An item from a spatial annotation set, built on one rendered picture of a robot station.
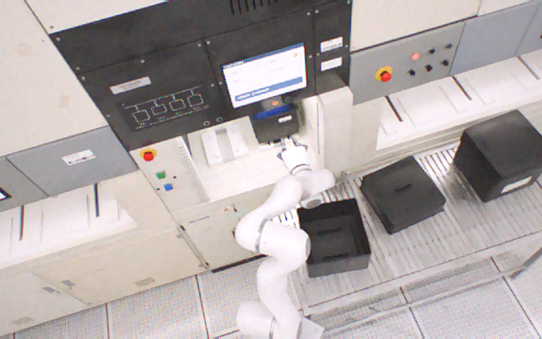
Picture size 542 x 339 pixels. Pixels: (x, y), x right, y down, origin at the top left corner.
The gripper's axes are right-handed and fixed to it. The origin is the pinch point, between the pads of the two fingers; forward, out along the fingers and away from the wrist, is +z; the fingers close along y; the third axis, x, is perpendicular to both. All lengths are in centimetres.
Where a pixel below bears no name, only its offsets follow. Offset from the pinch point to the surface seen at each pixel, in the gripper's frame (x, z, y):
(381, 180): -33, -14, 39
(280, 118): -10.1, 21.6, 2.4
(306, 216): -35.1, -18.9, -0.2
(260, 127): -12.4, 21.6, -8.2
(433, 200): -33, -32, 57
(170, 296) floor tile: -119, -3, -90
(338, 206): -31.3, -21.2, 14.8
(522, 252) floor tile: -119, -48, 127
